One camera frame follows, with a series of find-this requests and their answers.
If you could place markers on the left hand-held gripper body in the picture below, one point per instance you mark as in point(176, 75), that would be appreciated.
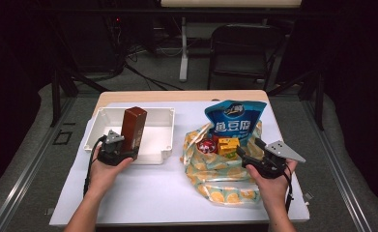
point(112, 151)

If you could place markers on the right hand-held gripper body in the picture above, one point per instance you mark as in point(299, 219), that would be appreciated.
point(273, 161)

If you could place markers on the brown tall box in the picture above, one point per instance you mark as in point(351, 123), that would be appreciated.
point(134, 129)

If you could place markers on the white plastic bin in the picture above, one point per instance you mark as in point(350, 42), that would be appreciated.
point(157, 141)

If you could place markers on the blue snack pouch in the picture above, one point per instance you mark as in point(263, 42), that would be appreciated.
point(235, 119)

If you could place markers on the orange print cloth bag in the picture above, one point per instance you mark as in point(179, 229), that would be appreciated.
point(215, 177)

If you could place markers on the person's left hand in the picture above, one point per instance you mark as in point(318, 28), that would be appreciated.
point(107, 177)

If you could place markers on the person's right hand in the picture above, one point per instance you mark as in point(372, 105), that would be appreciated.
point(272, 190)

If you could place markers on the red round snack packet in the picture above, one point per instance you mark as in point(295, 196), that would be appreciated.
point(207, 146)

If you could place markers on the white table mat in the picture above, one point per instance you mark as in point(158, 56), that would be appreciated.
point(164, 193)

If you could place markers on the black tape floor strip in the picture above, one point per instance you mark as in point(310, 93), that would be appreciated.
point(69, 123)

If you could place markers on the black metal stand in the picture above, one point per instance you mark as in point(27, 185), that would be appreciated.
point(319, 96)
point(56, 96)

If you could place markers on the black folding chair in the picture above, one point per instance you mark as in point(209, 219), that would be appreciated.
point(241, 58)

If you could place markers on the dark cabinet with red light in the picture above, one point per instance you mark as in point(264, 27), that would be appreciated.
point(90, 42)

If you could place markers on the white desk leg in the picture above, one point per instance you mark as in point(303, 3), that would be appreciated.
point(184, 54)

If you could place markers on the light desk top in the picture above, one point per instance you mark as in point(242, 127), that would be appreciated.
point(231, 3)

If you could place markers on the aluminium floor rail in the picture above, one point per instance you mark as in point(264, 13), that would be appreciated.
point(334, 167)
point(25, 174)

